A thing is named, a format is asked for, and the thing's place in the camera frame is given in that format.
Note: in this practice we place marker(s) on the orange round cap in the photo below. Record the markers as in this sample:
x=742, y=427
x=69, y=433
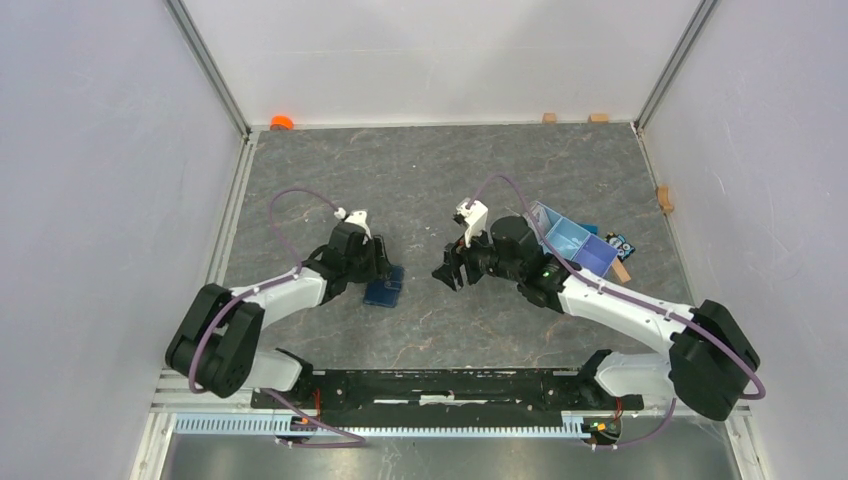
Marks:
x=281, y=122

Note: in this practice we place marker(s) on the black owl pattern block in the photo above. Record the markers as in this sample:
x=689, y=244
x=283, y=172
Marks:
x=624, y=248

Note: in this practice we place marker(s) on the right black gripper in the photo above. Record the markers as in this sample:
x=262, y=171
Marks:
x=449, y=272

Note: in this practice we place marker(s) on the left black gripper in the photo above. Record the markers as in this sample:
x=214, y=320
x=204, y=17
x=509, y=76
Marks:
x=379, y=265

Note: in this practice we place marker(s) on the blue purple three-bin tray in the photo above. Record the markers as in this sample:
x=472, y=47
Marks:
x=570, y=240

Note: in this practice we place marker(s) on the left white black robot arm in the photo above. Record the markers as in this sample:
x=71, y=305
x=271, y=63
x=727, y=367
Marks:
x=216, y=345

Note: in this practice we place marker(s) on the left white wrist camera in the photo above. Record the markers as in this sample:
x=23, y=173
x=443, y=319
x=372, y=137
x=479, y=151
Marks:
x=359, y=218

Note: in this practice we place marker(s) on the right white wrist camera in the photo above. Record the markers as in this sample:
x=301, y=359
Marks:
x=472, y=215

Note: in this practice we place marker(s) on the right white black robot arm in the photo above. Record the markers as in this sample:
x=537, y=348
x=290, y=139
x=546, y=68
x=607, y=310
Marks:
x=699, y=354

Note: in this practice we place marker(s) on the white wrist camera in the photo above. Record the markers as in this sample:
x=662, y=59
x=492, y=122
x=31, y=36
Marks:
x=472, y=215
x=359, y=218

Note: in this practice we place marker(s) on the curved wooden piece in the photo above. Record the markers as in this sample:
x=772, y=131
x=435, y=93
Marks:
x=664, y=199

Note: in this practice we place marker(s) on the blue card holder wallet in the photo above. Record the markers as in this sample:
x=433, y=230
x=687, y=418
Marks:
x=385, y=292

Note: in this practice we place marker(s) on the wooden stick block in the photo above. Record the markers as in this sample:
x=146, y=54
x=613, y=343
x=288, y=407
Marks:
x=620, y=272

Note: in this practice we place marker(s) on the small wooden block right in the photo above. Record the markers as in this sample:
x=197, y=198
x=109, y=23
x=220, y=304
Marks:
x=599, y=118

